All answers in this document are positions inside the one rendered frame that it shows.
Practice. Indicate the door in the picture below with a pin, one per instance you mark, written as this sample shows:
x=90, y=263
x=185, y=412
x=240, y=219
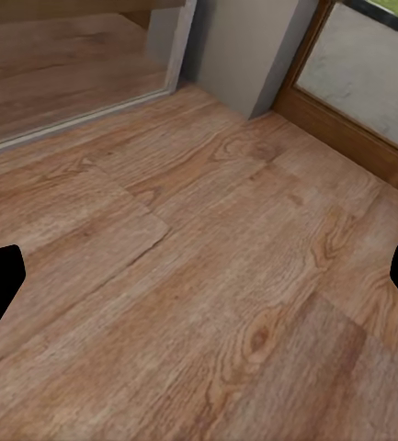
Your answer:
x=342, y=85

